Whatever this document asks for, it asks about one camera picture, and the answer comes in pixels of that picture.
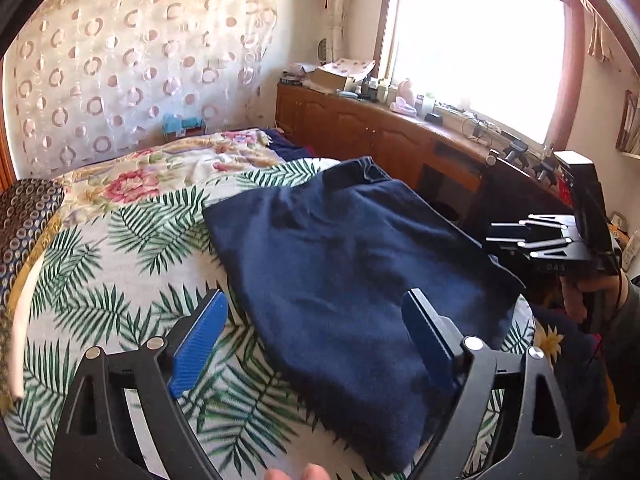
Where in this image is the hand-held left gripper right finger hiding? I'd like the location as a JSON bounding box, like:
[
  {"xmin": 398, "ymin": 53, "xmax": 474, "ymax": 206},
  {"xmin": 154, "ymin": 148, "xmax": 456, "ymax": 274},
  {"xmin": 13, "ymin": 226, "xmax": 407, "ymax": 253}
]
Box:
[{"xmin": 401, "ymin": 287, "xmax": 581, "ymax": 480}]

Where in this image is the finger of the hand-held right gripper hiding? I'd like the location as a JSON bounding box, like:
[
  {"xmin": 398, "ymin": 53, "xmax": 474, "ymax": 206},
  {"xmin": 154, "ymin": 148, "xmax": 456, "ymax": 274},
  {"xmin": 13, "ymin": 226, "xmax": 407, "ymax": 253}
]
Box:
[
  {"xmin": 517, "ymin": 213, "xmax": 582, "ymax": 235},
  {"xmin": 486, "ymin": 222, "xmax": 571, "ymax": 262}
]

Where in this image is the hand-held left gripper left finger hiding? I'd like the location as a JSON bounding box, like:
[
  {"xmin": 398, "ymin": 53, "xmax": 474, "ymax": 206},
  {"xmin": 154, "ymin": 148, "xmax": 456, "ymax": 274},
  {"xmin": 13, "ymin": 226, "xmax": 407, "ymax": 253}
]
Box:
[{"xmin": 50, "ymin": 288, "xmax": 231, "ymax": 480}]

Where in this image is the navy printed t-shirt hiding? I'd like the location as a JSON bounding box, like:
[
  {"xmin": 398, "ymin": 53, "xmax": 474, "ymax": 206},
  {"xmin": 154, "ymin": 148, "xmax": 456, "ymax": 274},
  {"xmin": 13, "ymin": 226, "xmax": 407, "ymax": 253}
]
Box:
[{"xmin": 202, "ymin": 156, "xmax": 527, "ymax": 476}]

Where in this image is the person's right forearm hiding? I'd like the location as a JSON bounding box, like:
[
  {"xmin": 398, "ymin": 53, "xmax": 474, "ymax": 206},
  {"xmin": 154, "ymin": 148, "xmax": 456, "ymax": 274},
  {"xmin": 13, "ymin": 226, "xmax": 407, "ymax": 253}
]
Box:
[{"xmin": 607, "ymin": 276, "xmax": 640, "ymax": 346}]

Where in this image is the person's right hand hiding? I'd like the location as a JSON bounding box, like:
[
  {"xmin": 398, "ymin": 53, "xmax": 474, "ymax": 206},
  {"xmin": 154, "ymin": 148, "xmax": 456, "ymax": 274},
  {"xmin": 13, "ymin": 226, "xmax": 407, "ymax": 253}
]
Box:
[{"xmin": 561, "ymin": 274, "xmax": 623, "ymax": 325}]

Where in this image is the person's left hand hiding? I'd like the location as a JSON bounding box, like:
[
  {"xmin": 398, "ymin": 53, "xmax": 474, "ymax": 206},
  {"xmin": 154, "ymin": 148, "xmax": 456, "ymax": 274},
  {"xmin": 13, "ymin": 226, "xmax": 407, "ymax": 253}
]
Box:
[{"xmin": 264, "ymin": 462, "xmax": 332, "ymax": 480}]

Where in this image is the black clamp tool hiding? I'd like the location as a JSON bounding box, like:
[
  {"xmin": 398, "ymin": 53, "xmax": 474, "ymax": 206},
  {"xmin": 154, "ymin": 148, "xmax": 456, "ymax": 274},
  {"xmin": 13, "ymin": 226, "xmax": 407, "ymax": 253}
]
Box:
[
  {"xmin": 499, "ymin": 139, "xmax": 532, "ymax": 167},
  {"xmin": 531, "ymin": 154, "xmax": 560, "ymax": 182}
]

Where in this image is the leaf print blanket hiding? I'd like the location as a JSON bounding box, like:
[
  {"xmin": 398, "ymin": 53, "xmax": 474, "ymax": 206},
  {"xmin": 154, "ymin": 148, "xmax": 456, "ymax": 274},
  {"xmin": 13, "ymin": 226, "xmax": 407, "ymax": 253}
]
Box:
[{"xmin": 0, "ymin": 156, "xmax": 540, "ymax": 480}]

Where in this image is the navy flowered blanket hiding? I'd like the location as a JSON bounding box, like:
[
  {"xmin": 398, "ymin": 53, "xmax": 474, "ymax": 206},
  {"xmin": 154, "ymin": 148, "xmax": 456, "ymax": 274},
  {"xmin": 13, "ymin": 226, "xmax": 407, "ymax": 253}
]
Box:
[{"xmin": 531, "ymin": 304, "xmax": 613, "ymax": 453}]

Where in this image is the cream window curtain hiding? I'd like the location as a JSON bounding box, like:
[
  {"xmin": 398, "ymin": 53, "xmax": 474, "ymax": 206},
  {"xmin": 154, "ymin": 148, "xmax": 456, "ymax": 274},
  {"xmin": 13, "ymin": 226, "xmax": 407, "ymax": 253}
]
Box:
[
  {"xmin": 579, "ymin": 0, "xmax": 622, "ymax": 65},
  {"xmin": 322, "ymin": 0, "xmax": 363, "ymax": 63}
]

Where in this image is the floral quilt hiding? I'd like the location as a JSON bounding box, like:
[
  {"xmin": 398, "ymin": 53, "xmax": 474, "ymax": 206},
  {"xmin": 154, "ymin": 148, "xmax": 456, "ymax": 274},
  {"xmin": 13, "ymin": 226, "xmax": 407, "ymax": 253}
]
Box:
[{"xmin": 50, "ymin": 129, "xmax": 287, "ymax": 212}]

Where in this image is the wooden cabinet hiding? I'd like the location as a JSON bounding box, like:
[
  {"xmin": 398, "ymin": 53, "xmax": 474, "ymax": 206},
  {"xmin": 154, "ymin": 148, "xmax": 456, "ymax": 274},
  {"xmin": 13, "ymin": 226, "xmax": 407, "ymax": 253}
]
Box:
[{"xmin": 275, "ymin": 81, "xmax": 578, "ymax": 223}]

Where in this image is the window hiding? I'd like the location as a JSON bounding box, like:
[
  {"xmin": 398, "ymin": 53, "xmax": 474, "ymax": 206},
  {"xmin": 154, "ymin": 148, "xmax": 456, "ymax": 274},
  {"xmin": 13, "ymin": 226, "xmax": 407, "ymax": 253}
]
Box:
[{"xmin": 372, "ymin": 0, "xmax": 587, "ymax": 152}]

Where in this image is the dark patterned pillow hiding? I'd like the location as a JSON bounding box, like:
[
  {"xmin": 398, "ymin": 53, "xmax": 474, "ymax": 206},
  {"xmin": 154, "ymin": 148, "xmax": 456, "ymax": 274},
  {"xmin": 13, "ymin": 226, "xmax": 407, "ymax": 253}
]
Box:
[{"xmin": 0, "ymin": 176, "xmax": 67, "ymax": 307}]

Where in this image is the plain navy blanket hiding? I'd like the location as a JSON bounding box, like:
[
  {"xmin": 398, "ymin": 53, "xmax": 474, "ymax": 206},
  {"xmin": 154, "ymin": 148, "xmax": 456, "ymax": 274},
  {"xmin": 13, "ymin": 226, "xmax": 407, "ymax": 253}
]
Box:
[{"xmin": 261, "ymin": 127, "xmax": 315, "ymax": 162}]

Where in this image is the blue toy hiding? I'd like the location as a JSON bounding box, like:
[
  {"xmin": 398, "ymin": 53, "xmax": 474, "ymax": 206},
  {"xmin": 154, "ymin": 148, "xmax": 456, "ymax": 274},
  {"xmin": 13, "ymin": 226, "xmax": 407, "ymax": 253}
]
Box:
[{"xmin": 160, "ymin": 112, "xmax": 207, "ymax": 143}]

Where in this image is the cardboard box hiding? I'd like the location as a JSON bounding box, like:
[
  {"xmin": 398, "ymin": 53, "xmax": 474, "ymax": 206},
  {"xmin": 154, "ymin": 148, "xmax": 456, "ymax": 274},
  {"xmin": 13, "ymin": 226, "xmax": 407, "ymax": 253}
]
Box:
[{"xmin": 309, "ymin": 58, "xmax": 377, "ymax": 93}]

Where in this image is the circle pattern curtain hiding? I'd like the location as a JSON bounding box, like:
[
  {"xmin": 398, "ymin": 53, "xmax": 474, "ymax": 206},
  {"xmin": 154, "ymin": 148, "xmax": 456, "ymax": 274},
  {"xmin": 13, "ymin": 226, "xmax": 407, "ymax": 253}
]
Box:
[{"xmin": 4, "ymin": 0, "xmax": 282, "ymax": 182}]

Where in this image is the wall picture frame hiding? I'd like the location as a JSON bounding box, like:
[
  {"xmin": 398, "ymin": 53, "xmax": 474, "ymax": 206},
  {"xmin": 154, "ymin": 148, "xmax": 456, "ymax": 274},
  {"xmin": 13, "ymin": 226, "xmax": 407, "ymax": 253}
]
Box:
[{"xmin": 615, "ymin": 89, "xmax": 640, "ymax": 157}]

